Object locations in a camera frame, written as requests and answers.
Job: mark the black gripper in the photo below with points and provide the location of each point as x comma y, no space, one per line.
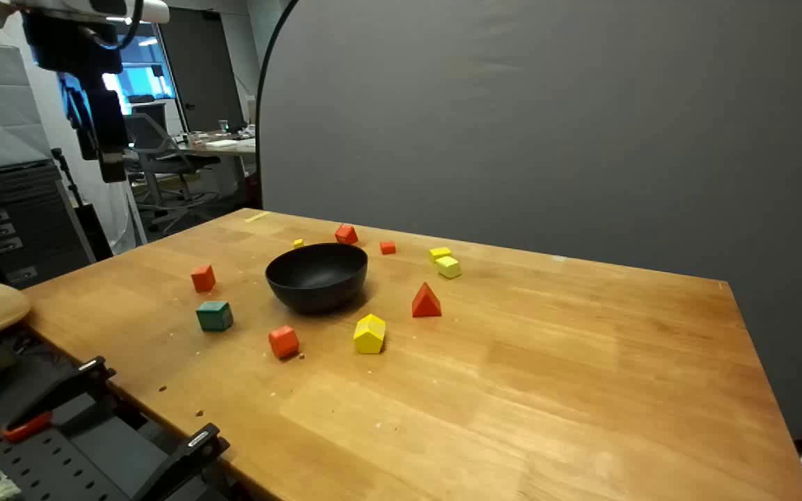
84,56

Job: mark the tall red block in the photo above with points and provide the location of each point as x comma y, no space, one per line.
205,279

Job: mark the small yellow block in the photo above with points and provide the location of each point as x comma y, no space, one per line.
298,243

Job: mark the small red block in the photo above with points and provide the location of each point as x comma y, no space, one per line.
387,249

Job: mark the yellow rectangular block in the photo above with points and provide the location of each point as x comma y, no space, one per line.
442,253
450,269

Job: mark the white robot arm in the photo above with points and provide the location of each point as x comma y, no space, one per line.
113,12

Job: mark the black bowl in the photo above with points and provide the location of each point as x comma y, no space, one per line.
319,283

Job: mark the white curtain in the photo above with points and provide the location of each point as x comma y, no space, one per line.
121,211

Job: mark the dark office chair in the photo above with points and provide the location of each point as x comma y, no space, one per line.
151,134

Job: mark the black leaning stand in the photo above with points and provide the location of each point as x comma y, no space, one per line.
93,226

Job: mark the blue lit monitor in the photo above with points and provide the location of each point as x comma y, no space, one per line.
145,79

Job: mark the background desk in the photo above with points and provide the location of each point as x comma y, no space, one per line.
224,146

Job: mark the black drawer cabinet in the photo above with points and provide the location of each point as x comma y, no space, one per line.
11,225

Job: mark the dark door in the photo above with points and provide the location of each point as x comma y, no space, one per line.
201,66

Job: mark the green cube block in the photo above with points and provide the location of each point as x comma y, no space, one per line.
216,318

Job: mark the orange cube block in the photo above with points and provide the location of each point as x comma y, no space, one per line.
286,345

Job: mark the black perforated workbench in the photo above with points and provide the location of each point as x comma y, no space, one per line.
96,456

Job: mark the yellow house-shaped block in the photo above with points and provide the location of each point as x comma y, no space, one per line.
369,335

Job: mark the red triangular block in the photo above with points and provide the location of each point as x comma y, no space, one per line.
428,306

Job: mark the grey fabric backdrop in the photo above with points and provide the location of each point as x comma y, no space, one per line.
559,120

